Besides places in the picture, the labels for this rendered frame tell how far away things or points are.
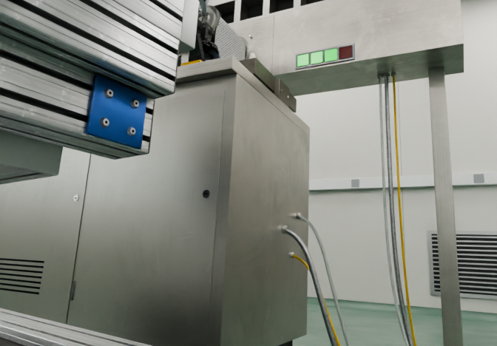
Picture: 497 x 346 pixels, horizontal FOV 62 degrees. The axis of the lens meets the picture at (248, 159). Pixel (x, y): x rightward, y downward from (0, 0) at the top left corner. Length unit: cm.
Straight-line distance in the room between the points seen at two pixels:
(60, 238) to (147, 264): 37
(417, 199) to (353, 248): 71
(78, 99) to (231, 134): 59
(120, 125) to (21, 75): 14
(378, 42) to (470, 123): 239
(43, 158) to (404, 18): 145
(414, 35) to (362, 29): 20
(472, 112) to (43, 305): 354
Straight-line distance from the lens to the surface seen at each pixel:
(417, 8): 180
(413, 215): 389
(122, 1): 63
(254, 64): 145
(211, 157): 113
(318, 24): 188
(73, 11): 58
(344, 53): 176
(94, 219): 137
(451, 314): 168
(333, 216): 402
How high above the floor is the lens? 35
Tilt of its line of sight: 14 degrees up
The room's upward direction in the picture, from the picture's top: 3 degrees clockwise
